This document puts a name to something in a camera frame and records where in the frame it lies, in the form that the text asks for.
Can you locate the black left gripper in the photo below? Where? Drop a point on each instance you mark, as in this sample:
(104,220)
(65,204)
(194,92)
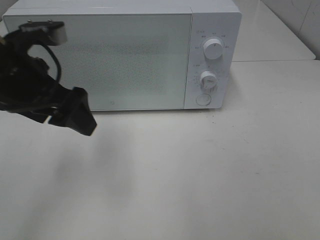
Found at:
(26,87)

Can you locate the white microwave door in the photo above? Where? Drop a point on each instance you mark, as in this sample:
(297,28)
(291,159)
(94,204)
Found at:
(126,62)

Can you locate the round white door button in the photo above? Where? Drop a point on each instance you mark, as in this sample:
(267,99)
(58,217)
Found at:
(203,99)

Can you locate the white timer knob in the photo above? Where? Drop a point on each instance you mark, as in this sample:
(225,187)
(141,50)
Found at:
(207,80)

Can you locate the upper white power knob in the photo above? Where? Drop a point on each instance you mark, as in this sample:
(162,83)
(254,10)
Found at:
(213,48)

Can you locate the white microwave oven body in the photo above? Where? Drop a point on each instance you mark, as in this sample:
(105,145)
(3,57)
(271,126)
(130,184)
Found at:
(209,18)

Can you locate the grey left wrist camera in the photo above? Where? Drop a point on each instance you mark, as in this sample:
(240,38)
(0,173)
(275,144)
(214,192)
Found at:
(50,33)

